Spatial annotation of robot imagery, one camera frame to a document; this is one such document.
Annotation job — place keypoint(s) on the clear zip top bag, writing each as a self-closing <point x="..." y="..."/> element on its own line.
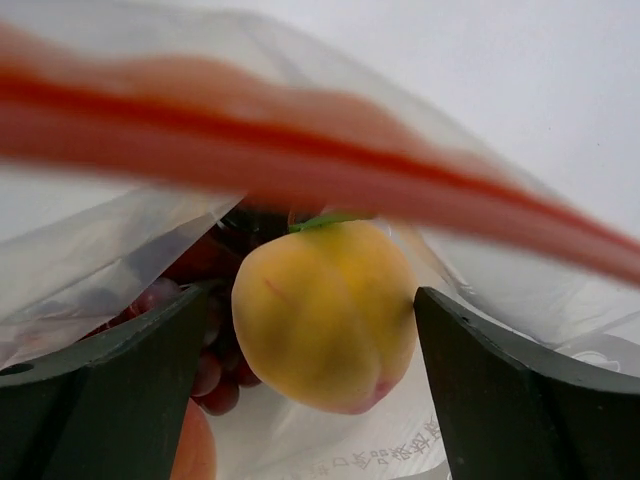
<point x="126" y="131"/>

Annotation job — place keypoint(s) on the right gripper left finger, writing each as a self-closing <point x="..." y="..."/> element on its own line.
<point x="108" y="407"/>

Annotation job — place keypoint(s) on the yellow fake peach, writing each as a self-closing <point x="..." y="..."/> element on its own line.
<point x="325" y="316"/>

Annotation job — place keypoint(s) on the orange fake peach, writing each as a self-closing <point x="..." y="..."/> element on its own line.
<point x="195" y="457"/>

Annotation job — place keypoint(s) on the dark red fake apple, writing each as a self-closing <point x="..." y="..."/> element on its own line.
<point x="220" y="251"/>

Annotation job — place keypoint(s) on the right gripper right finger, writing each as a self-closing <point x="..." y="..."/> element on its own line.
<point x="509" y="408"/>

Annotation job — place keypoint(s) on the purple fake grapes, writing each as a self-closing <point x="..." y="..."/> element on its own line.
<point x="222" y="368"/>

